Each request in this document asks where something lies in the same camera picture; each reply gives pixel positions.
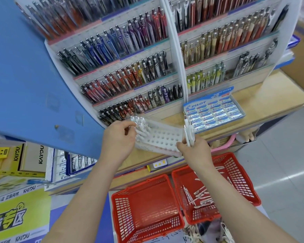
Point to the pink curved item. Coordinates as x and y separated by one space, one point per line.
226 142

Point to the row of orange beige pens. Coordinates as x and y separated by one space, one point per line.
225 37

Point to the white perforated pen tray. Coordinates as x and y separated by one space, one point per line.
162 139

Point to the yellow poster sign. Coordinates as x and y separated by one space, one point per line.
12 217

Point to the white pen display rack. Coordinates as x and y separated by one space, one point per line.
233 73
109 80

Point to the white handwritten paper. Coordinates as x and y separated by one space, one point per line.
167 237

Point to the yellow cardboard box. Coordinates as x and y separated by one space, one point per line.
5 159

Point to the beige plush item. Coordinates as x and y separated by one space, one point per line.
245 135

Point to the blue shelf end panel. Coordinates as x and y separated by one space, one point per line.
27 73

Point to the pile of loose white pens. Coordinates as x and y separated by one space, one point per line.
200 197

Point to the yellow price tag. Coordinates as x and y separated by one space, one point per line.
157 164

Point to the row of white brown pens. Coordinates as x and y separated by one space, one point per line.
212 7

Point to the row of red black pens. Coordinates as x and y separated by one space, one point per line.
126 75

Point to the person's left forearm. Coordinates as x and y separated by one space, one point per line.
86 199

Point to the person's right forearm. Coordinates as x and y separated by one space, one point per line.
233 207

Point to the person's left thumb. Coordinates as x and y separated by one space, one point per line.
131 132

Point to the empty red plastic basket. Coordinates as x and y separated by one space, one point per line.
147 210

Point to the white laced shoe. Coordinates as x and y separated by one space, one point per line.
228 234
191 235

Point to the person's right hand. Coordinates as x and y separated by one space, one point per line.
197 155

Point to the blue box of refills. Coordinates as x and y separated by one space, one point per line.
81 161

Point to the group of white tray pens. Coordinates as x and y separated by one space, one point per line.
141 125

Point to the row of grey brown pens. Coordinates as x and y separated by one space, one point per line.
65 15

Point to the white black cardboard box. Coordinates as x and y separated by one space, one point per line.
34 156

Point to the bundle of white pens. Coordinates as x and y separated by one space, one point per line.
188 131

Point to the row of dark red pens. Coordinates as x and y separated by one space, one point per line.
139 101

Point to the wooden display shelf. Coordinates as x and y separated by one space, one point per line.
263 98

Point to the blue white eraser display box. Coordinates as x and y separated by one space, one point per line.
212 115

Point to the stack of blue folders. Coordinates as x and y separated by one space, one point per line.
290 50

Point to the row of blue purple pens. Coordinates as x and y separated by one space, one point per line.
111 44

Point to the brown cardboard box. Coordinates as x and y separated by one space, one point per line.
301 68

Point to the row of green silver pens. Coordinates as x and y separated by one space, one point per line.
205 78

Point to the person's right thumb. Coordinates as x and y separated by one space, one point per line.
182 146

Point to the single black pen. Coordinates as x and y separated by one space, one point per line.
281 17

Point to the white packaged goods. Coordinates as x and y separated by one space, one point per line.
56 167

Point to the person's left hand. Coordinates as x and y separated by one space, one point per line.
116 144

